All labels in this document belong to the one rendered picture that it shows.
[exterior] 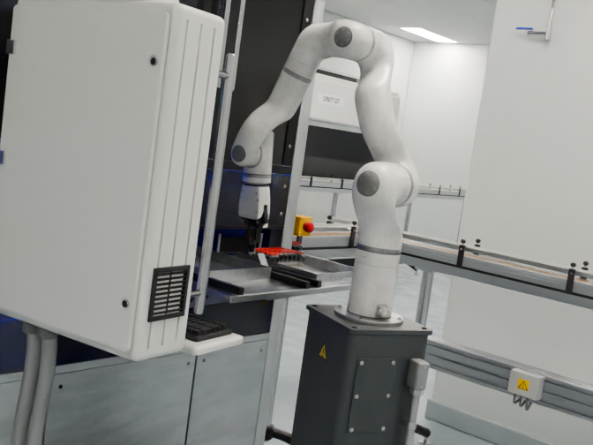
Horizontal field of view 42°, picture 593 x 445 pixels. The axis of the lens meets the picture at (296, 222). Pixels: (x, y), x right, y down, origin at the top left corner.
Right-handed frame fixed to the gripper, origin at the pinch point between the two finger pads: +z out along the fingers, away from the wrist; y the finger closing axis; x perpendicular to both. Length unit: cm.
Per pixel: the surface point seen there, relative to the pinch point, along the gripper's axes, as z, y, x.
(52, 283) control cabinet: 6, 19, -71
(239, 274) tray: 10.5, 4.8, -7.9
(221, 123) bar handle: -33, 38, -41
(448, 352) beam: 55, -10, 116
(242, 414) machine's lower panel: 70, -29, 24
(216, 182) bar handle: -19, 38, -41
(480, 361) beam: 55, 4, 118
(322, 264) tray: 12.8, -8.8, 38.1
